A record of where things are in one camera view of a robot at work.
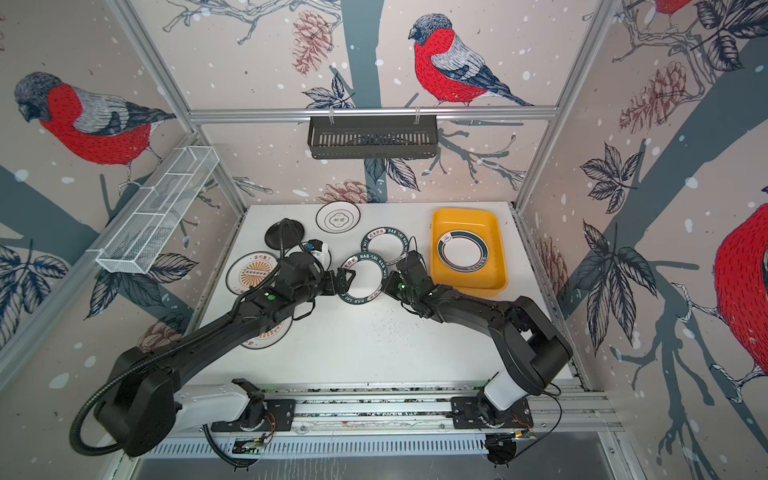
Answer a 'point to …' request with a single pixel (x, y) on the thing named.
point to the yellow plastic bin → (491, 279)
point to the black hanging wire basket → (373, 137)
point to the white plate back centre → (337, 217)
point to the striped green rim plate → (462, 251)
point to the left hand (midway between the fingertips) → (343, 273)
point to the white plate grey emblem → (323, 256)
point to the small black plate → (272, 236)
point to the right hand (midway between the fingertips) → (379, 284)
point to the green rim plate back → (386, 230)
